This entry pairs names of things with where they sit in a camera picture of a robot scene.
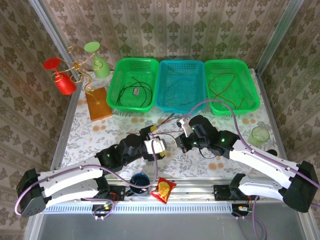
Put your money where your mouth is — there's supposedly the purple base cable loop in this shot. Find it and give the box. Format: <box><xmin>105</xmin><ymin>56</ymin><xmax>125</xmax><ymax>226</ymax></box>
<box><xmin>243</xmin><ymin>196</ymin><xmax>268</xmax><ymax>240</ymax></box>
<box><xmin>82</xmin><ymin>196</ymin><xmax>120</xmax><ymax>221</ymax></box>

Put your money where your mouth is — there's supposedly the blue plastic basket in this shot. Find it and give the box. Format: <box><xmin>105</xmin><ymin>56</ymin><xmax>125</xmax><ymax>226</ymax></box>
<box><xmin>154</xmin><ymin>59</ymin><xmax>208</xmax><ymax>113</ymax></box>

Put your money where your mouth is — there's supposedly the blue cable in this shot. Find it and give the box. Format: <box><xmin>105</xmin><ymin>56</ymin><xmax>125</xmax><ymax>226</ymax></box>
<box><xmin>166</xmin><ymin>77</ymin><xmax>198</xmax><ymax>101</ymax></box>

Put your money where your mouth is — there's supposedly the black cable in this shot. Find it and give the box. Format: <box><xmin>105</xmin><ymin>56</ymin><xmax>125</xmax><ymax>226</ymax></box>
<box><xmin>117</xmin><ymin>76</ymin><xmax>154</xmax><ymax>107</ymax></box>

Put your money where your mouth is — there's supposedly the green basket with sticker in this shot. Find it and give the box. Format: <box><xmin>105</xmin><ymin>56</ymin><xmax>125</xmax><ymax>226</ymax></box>
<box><xmin>106</xmin><ymin>57</ymin><xmax>161</xmax><ymax>113</ymax></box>

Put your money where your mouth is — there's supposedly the red wine glass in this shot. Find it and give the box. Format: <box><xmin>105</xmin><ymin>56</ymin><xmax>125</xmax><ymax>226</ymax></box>
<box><xmin>43</xmin><ymin>57</ymin><xmax>77</xmax><ymax>96</ymax></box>

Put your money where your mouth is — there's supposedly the aluminium mounting rail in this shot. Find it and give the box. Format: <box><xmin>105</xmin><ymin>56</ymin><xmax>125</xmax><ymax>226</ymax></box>
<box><xmin>99</xmin><ymin>177</ymin><xmax>251</xmax><ymax>201</ymax></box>

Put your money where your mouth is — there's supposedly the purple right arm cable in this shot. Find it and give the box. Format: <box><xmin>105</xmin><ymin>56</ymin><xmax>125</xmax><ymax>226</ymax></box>
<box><xmin>182</xmin><ymin>99</ymin><xmax>320</xmax><ymax>190</ymax></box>

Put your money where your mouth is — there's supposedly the green transparent cup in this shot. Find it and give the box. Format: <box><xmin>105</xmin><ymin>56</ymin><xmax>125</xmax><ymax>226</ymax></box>
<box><xmin>247</xmin><ymin>126</ymin><xmax>271</xmax><ymax>147</ymax></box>

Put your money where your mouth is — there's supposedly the green wine glass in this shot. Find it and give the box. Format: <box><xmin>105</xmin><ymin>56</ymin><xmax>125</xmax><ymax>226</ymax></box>
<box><xmin>83</xmin><ymin>41</ymin><xmax>110</xmax><ymax>79</ymax></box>

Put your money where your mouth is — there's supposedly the green plastic basket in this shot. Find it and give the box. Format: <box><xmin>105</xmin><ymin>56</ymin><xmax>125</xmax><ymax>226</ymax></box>
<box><xmin>203</xmin><ymin>59</ymin><xmax>261</xmax><ymax>116</ymax></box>

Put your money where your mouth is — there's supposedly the dark blue mug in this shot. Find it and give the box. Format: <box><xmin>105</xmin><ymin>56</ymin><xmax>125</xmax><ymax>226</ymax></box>
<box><xmin>124</xmin><ymin>173</ymin><xmax>152</xmax><ymax>197</ymax></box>

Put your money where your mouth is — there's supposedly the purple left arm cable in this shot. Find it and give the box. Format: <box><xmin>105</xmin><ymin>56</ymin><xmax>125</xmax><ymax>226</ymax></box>
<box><xmin>14</xmin><ymin>149</ymin><xmax>159</xmax><ymax>217</ymax></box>

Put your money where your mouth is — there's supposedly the aluminium table side rail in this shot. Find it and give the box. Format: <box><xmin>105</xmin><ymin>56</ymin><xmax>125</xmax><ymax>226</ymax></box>
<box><xmin>249</xmin><ymin>67</ymin><xmax>287</xmax><ymax>163</ymax></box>
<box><xmin>51</xmin><ymin>82</ymin><xmax>85</xmax><ymax>171</ymax></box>

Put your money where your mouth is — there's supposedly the red snack packet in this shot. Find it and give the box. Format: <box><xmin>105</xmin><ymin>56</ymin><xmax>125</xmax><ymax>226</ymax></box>
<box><xmin>150</xmin><ymin>176</ymin><xmax>178</xmax><ymax>205</ymax></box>

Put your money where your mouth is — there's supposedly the aluminium frame post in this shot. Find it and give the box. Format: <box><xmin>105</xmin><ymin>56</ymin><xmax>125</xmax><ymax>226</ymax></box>
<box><xmin>27</xmin><ymin>0</ymin><xmax>85</xmax><ymax>87</ymax></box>
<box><xmin>254</xmin><ymin>0</ymin><xmax>305</xmax><ymax>76</ymax></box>

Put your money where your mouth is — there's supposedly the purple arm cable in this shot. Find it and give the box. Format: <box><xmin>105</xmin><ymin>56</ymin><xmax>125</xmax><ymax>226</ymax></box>
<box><xmin>182</xmin><ymin>99</ymin><xmax>320</xmax><ymax>190</ymax></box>
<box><xmin>14</xmin><ymin>149</ymin><xmax>159</xmax><ymax>217</ymax></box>

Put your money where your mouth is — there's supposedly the white slotted cable duct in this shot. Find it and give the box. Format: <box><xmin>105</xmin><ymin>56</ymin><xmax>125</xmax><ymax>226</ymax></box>
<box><xmin>44</xmin><ymin>199</ymin><xmax>235</xmax><ymax>215</ymax></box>

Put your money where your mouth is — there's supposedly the gold wire rack wooden base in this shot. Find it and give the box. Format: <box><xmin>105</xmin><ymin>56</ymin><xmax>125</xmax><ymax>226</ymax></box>
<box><xmin>51</xmin><ymin>46</ymin><xmax>113</xmax><ymax>123</ymax></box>

